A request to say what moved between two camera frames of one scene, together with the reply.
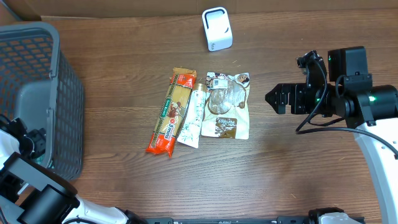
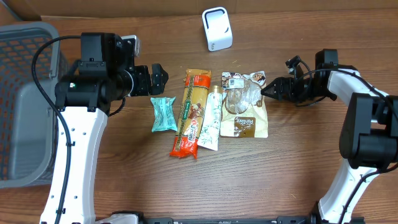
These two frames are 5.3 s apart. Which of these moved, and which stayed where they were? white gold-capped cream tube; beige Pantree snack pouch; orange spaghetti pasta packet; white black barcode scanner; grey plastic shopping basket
Moved: orange spaghetti pasta packet; white gold-capped cream tube; beige Pantree snack pouch
Stayed: grey plastic shopping basket; white black barcode scanner
